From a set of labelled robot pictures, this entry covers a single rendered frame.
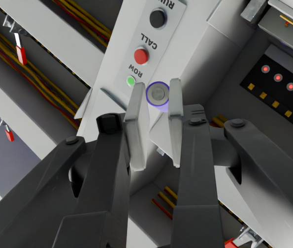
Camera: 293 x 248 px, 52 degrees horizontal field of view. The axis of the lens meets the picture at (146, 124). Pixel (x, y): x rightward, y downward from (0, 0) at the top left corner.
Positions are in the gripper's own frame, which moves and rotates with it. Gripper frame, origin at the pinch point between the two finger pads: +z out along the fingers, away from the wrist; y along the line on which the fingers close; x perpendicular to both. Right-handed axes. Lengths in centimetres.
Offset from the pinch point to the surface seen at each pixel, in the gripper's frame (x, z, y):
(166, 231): -31.4, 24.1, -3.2
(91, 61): 0.5, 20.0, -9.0
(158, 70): -0.3, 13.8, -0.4
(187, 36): 3.0, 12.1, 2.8
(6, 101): -6.6, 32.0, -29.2
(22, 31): 4.7, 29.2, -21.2
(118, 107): -4.6, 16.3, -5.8
